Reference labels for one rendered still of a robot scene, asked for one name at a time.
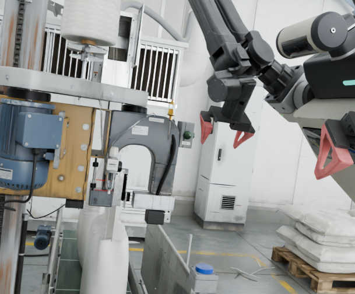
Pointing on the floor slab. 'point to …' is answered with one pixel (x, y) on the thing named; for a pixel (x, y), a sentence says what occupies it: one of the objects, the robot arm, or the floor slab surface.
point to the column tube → (38, 35)
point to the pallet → (280, 255)
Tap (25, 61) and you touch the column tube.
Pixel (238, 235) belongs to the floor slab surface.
